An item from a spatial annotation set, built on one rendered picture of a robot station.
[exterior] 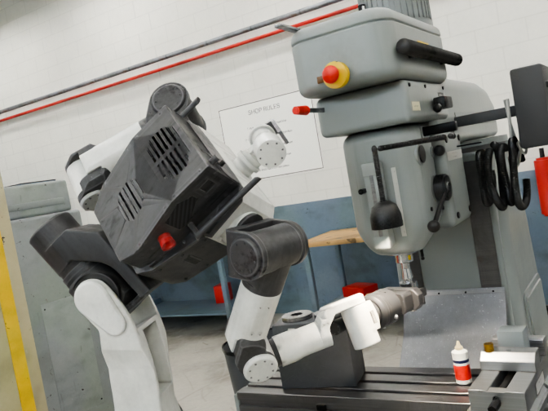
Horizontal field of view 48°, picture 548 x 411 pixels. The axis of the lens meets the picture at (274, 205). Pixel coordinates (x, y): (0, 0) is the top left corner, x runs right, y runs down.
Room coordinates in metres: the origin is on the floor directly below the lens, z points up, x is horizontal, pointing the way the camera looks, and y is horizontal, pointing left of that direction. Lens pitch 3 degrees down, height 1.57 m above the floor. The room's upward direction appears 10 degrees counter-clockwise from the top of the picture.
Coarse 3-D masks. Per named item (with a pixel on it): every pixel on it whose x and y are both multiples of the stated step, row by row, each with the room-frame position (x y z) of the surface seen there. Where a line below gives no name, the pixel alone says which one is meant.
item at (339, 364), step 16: (288, 320) 1.72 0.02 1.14; (304, 320) 1.72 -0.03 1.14; (336, 336) 1.65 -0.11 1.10; (320, 352) 1.67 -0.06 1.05; (336, 352) 1.66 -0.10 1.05; (352, 352) 1.66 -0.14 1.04; (288, 368) 1.71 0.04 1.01; (304, 368) 1.69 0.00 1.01; (320, 368) 1.68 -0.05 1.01; (336, 368) 1.66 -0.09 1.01; (352, 368) 1.64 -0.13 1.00; (288, 384) 1.72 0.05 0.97; (304, 384) 1.70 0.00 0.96; (320, 384) 1.68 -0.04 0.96; (336, 384) 1.66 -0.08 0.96; (352, 384) 1.65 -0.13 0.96
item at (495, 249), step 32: (480, 224) 1.83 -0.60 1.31; (512, 224) 1.89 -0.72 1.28; (416, 256) 1.95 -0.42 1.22; (448, 256) 1.90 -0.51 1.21; (480, 256) 1.84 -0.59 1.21; (512, 256) 1.83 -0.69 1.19; (448, 288) 1.91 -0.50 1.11; (512, 288) 1.82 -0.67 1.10; (512, 320) 1.81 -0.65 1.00; (544, 320) 2.02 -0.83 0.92
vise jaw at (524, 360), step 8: (488, 352) 1.42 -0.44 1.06; (496, 352) 1.41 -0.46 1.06; (504, 352) 1.40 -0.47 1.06; (512, 352) 1.39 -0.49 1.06; (520, 352) 1.38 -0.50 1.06; (528, 352) 1.37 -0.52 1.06; (536, 352) 1.37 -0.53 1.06; (480, 360) 1.42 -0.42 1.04; (488, 360) 1.41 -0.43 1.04; (496, 360) 1.40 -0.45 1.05; (504, 360) 1.39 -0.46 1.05; (512, 360) 1.38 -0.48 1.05; (520, 360) 1.37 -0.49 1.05; (528, 360) 1.36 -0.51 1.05; (536, 360) 1.36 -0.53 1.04; (488, 368) 1.41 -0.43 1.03; (496, 368) 1.40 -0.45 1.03; (504, 368) 1.39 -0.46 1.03; (512, 368) 1.38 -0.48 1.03; (520, 368) 1.37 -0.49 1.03; (528, 368) 1.36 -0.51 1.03; (536, 368) 1.35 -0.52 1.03
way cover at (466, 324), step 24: (480, 288) 1.85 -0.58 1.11; (504, 288) 1.81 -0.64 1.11; (408, 312) 1.94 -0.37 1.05; (432, 312) 1.90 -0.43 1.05; (456, 312) 1.86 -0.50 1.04; (480, 312) 1.82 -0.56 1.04; (504, 312) 1.78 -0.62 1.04; (408, 336) 1.91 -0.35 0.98; (432, 336) 1.87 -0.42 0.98; (456, 336) 1.83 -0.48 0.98; (480, 336) 1.79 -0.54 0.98; (408, 360) 1.86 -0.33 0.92; (432, 360) 1.82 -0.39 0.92
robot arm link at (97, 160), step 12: (120, 132) 1.47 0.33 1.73; (132, 132) 1.45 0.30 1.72; (108, 144) 1.45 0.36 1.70; (120, 144) 1.44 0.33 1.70; (72, 156) 1.48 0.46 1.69; (84, 156) 1.45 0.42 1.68; (96, 156) 1.44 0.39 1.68; (108, 156) 1.44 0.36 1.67; (120, 156) 1.44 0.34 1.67; (84, 168) 1.45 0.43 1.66; (96, 168) 1.44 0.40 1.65; (108, 168) 1.45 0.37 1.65; (84, 180) 1.44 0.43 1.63; (96, 180) 1.43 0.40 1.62; (84, 192) 1.44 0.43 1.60; (96, 192) 1.45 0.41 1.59; (84, 204) 1.46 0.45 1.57
